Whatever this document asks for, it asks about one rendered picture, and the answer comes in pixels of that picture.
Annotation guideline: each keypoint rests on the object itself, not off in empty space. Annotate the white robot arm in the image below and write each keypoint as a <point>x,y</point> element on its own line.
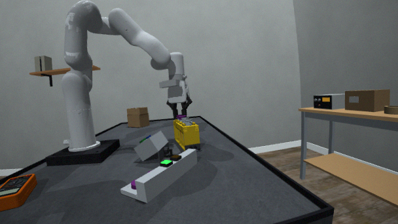
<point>83,16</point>

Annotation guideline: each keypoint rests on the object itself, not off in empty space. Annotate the small brown cardboard box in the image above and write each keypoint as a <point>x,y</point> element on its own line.
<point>138,117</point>

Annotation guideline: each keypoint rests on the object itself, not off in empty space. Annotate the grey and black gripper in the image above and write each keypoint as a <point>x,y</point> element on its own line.
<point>179,94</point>

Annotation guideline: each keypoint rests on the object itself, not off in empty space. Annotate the orange pocket multimeter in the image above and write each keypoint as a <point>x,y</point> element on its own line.
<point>15,191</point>

